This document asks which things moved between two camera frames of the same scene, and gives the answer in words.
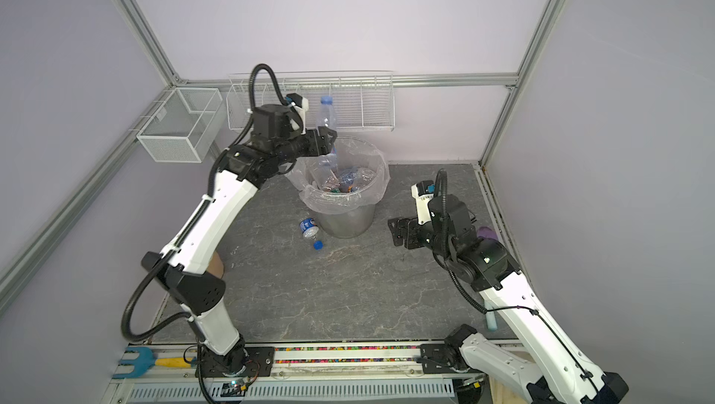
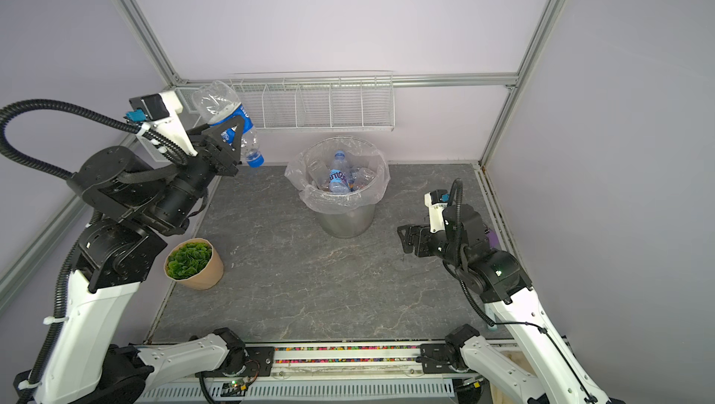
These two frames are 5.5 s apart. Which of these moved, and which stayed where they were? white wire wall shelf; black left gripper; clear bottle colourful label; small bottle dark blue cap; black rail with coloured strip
Moved: clear bottle colourful label; small bottle dark blue cap; black left gripper
Stayed: black rail with coloured strip; white wire wall shelf
